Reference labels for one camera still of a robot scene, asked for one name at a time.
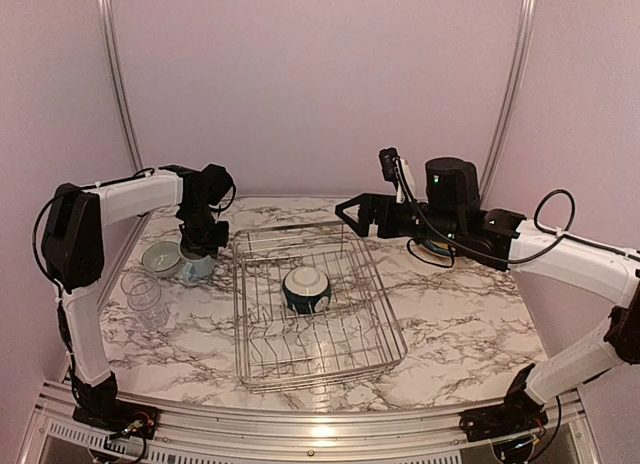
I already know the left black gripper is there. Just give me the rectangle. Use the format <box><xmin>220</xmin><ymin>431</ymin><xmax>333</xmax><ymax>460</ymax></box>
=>
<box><xmin>180</xmin><ymin>201</ymin><xmax>228</xmax><ymax>258</ymax></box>

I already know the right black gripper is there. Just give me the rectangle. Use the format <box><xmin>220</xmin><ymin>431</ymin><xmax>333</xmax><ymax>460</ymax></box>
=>
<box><xmin>336</xmin><ymin>192</ymin><xmax>464</xmax><ymax>246</ymax></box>

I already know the light blue ceramic mug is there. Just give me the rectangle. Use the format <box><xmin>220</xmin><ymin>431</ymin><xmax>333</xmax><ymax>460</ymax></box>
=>
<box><xmin>179</xmin><ymin>255</ymin><xmax>214</xmax><ymax>286</ymax></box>

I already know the clear drinking glass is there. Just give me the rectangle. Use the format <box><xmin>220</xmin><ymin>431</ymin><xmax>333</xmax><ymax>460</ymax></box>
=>
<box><xmin>128</xmin><ymin>294</ymin><xmax>169</xmax><ymax>330</ymax></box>
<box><xmin>120</xmin><ymin>272</ymin><xmax>162</xmax><ymax>311</ymax></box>

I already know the blue polka dot plate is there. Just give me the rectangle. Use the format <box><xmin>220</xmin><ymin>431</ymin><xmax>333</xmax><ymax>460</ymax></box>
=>
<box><xmin>418</xmin><ymin>240</ymin><xmax>455</xmax><ymax>259</ymax></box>

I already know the dark blue white bowl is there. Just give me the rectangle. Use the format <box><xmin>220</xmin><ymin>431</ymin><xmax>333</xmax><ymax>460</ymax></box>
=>
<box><xmin>281</xmin><ymin>266</ymin><xmax>332</xmax><ymax>315</ymax></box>

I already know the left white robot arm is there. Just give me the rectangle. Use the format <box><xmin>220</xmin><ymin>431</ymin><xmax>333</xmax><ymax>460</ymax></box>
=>
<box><xmin>32</xmin><ymin>164</ymin><xmax>236</xmax><ymax>429</ymax></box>

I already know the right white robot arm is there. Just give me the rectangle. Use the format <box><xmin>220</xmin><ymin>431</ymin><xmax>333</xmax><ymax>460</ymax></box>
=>
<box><xmin>335</xmin><ymin>148</ymin><xmax>639</xmax><ymax>432</ymax></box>

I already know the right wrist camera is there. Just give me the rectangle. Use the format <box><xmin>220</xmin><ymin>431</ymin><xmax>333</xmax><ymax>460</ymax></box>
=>
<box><xmin>379</xmin><ymin>147</ymin><xmax>415</xmax><ymax>204</ymax></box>

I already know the metal wire dish rack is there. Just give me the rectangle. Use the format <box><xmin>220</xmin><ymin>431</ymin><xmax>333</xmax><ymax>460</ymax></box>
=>
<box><xmin>232</xmin><ymin>221</ymin><xmax>408</xmax><ymax>392</ymax></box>

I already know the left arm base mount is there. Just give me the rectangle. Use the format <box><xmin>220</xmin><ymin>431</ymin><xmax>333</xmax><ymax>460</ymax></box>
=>
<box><xmin>73</xmin><ymin>400</ymin><xmax>160</xmax><ymax>440</ymax></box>

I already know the right aluminium frame post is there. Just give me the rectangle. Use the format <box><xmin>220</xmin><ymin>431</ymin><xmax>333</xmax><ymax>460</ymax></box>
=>
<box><xmin>479</xmin><ymin>0</ymin><xmax>538</xmax><ymax>203</ymax></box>

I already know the aluminium frame post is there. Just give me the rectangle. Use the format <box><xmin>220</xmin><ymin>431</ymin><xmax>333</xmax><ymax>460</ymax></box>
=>
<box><xmin>97</xmin><ymin>0</ymin><xmax>144</xmax><ymax>171</ymax></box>
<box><xmin>479</xmin><ymin>0</ymin><xmax>538</xmax><ymax>203</ymax></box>

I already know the front aluminium table rail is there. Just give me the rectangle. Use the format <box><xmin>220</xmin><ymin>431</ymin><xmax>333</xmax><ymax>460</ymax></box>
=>
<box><xmin>19</xmin><ymin>393</ymin><xmax>601</xmax><ymax>464</ymax></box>

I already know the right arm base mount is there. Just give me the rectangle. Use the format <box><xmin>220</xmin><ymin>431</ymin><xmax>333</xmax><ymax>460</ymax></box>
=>
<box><xmin>459</xmin><ymin>404</ymin><xmax>548</xmax><ymax>442</ymax></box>

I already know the left aluminium frame post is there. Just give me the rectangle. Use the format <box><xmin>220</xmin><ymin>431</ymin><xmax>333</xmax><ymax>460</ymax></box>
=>
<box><xmin>97</xmin><ymin>0</ymin><xmax>144</xmax><ymax>171</ymax></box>

